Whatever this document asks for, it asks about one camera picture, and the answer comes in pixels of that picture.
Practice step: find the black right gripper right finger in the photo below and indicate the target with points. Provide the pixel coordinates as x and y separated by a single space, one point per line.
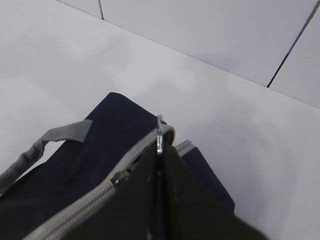
196 204

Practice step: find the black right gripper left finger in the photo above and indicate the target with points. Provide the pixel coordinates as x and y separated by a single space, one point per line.
131 213

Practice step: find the navy blue lunch bag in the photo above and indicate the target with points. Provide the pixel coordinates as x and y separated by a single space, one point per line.
56 190

